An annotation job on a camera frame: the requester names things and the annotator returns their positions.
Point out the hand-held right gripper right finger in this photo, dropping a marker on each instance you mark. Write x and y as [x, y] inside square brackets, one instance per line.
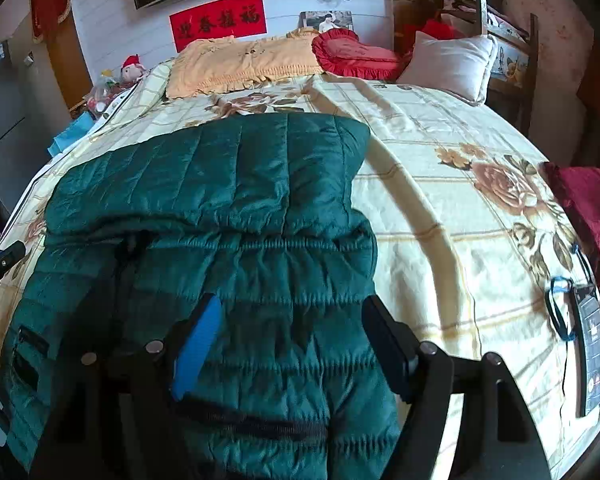
[386, 347]

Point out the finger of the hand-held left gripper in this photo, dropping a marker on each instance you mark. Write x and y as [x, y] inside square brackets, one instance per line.
[9, 256]

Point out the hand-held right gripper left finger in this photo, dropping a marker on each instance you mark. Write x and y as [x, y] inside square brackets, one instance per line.
[200, 350]

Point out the green quilted jacket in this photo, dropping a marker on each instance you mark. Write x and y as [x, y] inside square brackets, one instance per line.
[220, 220]

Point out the red clothes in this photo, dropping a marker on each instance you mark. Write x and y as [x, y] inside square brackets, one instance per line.
[427, 30]

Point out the grey refrigerator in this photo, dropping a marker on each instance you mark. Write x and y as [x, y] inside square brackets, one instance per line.
[2, 125]

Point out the blue paper bag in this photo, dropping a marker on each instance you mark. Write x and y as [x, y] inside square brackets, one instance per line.
[70, 135]

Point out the pile of small toys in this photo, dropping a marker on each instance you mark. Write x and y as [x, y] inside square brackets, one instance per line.
[105, 97]

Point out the wooden door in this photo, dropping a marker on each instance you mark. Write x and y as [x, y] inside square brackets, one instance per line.
[67, 65]

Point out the black smartphone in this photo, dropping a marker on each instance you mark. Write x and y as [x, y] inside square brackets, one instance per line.
[592, 350]

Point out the plush toy with red hat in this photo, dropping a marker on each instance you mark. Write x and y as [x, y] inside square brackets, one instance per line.
[132, 70]

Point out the dark red cloth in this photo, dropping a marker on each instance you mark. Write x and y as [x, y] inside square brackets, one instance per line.
[592, 210]

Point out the red fringed pennant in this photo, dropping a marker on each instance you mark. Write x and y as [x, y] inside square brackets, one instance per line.
[50, 0]

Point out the white pillow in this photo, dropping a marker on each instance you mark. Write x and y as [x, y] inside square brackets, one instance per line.
[447, 67]

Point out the yellow frilled pillow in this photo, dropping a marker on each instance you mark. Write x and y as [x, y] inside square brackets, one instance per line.
[235, 62]

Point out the red heart-shaped pillow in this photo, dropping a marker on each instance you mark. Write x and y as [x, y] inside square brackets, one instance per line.
[357, 55]

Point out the wooden chair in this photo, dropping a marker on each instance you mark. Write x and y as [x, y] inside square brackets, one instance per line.
[512, 55]

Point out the framed photo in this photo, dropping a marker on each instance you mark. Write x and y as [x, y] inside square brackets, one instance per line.
[327, 22]

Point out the red wall banner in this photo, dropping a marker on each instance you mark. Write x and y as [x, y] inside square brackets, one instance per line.
[217, 22]

